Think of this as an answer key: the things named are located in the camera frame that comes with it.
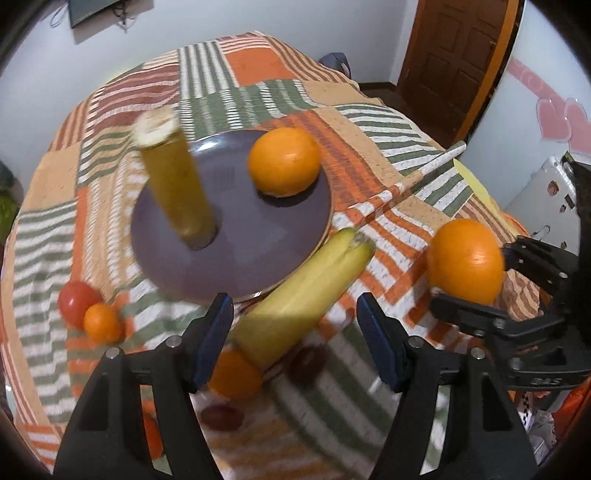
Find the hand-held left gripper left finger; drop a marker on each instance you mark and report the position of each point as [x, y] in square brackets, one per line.
[217, 337]

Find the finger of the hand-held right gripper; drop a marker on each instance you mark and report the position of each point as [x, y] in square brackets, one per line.
[540, 263]
[466, 316]

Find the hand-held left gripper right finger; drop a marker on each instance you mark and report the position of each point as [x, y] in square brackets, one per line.
[376, 337]

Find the small mandarin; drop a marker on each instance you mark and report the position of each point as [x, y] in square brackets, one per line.
[102, 323]
[235, 378]

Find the orange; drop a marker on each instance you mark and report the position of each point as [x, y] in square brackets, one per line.
[464, 261]
[284, 159]

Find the dark plum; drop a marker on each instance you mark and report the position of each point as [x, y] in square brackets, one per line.
[222, 417]
[308, 364]

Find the yellow banana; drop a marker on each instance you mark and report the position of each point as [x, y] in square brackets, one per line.
[295, 304]

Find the dark purple plate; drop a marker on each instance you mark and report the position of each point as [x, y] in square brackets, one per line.
[258, 240]

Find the red tomato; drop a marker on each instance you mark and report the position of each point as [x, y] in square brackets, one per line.
[74, 300]

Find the cut banana piece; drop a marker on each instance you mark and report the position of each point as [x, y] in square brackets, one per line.
[178, 184]

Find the white cabinet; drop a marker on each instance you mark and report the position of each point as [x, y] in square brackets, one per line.
[538, 198]

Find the white plastic bag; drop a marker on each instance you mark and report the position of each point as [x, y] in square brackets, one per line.
[538, 429]

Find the yellow sheet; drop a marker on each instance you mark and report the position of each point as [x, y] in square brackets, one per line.
[471, 182]

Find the striped patchwork blanket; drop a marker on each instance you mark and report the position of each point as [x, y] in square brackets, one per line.
[115, 138]

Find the brown wooden door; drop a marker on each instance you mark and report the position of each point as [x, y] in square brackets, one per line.
[443, 60]

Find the green storage box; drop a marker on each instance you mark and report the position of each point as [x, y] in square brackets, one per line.
[5, 217]

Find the pink heart wall sticker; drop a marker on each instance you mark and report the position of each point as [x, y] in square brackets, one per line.
[561, 120]

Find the orange wooden door frame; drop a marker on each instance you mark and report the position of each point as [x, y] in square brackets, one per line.
[498, 60]

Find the black wall television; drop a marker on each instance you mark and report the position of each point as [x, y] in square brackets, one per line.
[90, 11]

